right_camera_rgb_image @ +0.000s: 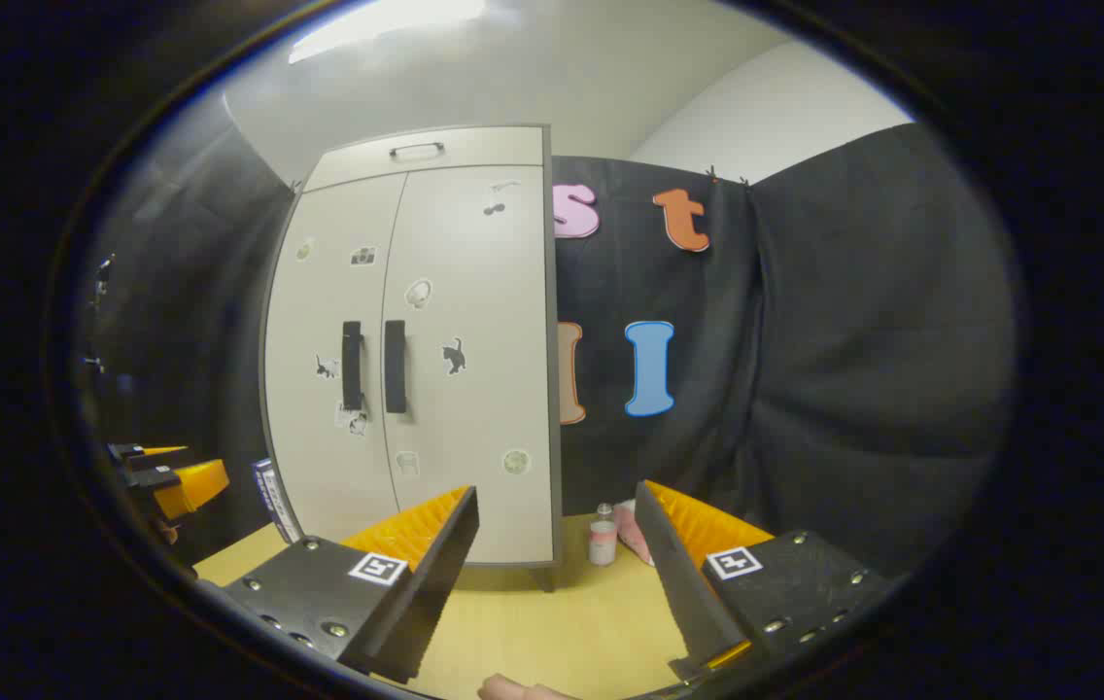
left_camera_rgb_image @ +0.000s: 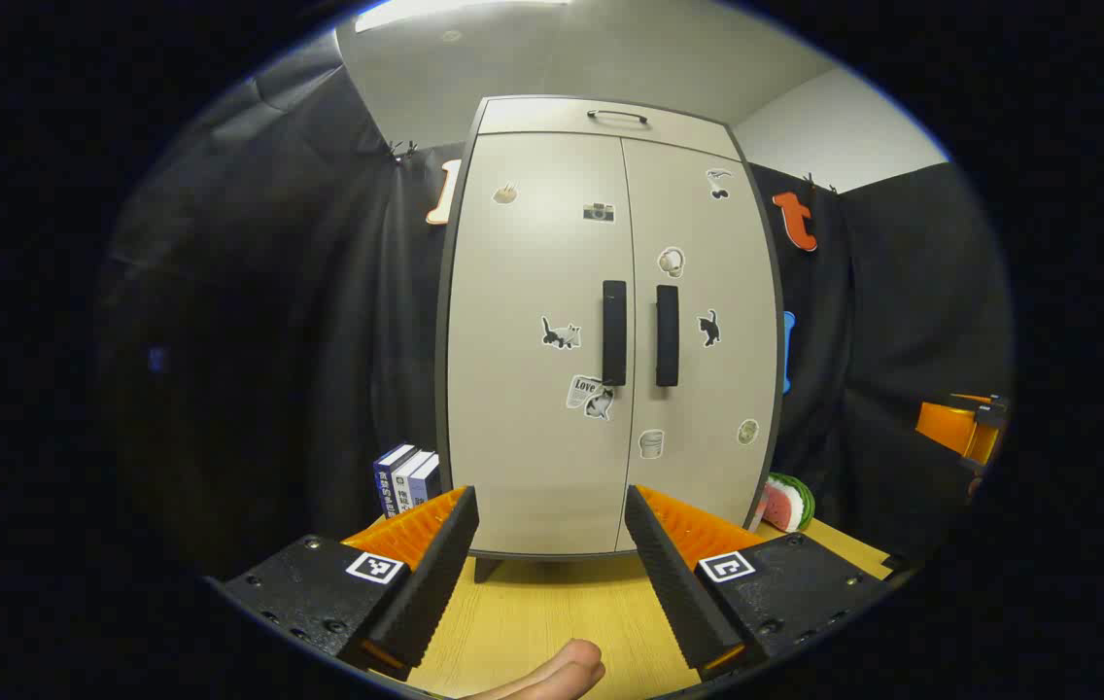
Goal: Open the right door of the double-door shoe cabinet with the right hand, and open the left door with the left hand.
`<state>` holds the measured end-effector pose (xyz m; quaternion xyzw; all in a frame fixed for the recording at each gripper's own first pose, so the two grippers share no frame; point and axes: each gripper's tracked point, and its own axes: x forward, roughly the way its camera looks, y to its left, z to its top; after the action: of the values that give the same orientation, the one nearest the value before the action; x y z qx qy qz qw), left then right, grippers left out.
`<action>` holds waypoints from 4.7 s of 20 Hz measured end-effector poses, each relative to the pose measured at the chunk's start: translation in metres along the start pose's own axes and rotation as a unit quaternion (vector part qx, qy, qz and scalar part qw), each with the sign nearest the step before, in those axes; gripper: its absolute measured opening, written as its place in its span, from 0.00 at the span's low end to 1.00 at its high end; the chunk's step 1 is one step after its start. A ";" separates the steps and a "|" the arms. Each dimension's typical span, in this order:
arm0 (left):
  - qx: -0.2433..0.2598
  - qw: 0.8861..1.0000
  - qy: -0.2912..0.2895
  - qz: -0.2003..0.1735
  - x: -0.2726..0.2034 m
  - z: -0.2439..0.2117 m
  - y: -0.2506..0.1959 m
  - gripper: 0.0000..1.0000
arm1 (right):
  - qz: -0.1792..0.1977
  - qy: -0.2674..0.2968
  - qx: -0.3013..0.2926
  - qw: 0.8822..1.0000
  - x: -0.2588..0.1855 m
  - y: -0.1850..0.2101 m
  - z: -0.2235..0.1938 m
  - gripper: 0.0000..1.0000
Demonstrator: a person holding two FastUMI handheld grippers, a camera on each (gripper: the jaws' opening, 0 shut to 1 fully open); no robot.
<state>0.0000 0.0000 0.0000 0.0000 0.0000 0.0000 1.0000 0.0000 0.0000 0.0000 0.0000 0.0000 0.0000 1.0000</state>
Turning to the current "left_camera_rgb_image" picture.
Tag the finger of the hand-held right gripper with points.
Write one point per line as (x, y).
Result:
(946, 426)

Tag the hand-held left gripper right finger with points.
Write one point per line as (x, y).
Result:
(678, 583)

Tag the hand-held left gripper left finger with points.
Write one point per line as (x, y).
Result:
(426, 593)

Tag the cabinet door with headphone sticker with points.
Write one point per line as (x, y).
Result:
(703, 399)

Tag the grey double-door shoe cabinet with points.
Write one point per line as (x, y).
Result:
(441, 389)

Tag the cabinet door with camera sticker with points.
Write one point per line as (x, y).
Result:
(523, 389)

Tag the grey cabinet drawer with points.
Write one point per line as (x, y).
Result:
(552, 117)

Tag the light blue book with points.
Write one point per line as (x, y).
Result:
(428, 481)

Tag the white book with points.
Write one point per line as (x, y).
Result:
(406, 481)

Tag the dark blue book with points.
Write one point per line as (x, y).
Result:
(387, 481)

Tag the toy watermelon slice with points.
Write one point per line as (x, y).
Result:
(790, 506)

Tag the black binder clip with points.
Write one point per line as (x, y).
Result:
(403, 149)
(819, 183)

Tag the black backdrop cloth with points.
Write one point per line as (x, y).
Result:
(270, 340)

